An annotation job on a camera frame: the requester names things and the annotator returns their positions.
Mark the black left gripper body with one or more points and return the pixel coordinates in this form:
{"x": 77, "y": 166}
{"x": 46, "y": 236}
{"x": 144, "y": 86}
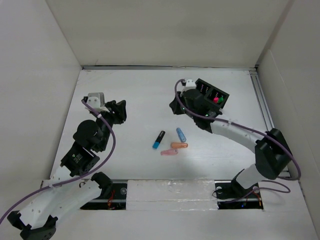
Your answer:
{"x": 113, "y": 112}

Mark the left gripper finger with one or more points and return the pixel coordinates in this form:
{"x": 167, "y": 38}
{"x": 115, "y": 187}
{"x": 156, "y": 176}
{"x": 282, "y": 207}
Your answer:
{"x": 119, "y": 119}
{"x": 121, "y": 107}

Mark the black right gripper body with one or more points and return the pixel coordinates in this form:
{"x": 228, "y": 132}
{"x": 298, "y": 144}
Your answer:
{"x": 184, "y": 101}

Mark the pink cap black highlighter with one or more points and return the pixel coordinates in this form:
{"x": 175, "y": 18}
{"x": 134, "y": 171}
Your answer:
{"x": 215, "y": 100}

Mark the pastel blue highlighter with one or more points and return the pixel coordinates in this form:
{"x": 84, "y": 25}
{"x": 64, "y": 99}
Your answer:
{"x": 181, "y": 135}

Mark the pastel orange highlighter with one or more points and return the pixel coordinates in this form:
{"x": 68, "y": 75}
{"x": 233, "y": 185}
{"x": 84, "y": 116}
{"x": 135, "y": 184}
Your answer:
{"x": 179, "y": 145}

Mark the blue cap black highlighter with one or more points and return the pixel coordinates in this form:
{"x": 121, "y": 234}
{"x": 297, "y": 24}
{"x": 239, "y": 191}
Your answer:
{"x": 158, "y": 139}

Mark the pastel pink highlighter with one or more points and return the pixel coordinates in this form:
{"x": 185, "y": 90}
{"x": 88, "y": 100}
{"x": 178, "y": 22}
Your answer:
{"x": 169, "y": 152}

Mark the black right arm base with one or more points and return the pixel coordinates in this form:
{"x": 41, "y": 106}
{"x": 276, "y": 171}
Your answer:
{"x": 229, "y": 199}

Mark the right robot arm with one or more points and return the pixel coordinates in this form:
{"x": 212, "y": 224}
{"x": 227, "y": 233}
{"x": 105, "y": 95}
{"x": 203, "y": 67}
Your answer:
{"x": 270, "y": 149}

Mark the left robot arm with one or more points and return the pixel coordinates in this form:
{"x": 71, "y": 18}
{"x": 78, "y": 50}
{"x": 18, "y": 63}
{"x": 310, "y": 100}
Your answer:
{"x": 76, "y": 182}

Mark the black two-compartment organizer box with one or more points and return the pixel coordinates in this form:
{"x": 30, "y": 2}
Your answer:
{"x": 210, "y": 92}

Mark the white foam block front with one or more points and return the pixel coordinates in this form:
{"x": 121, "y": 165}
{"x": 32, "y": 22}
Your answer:
{"x": 171, "y": 195}

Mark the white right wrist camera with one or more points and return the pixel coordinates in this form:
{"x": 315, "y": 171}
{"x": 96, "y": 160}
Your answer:
{"x": 188, "y": 84}

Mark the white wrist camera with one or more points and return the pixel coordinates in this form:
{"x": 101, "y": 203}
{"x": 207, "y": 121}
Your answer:
{"x": 188, "y": 84}
{"x": 96, "y": 100}

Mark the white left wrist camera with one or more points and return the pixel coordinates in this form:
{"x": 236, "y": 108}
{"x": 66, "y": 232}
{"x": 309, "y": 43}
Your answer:
{"x": 96, "y": 100}

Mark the aluminium rail along wall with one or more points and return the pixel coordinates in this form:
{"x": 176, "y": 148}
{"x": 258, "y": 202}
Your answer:
{"x": 158, "y": 67}

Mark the aluminium rail right side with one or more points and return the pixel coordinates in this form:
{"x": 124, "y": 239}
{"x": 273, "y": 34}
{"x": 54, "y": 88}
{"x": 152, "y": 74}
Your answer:
{"x": 261, "y": 99}

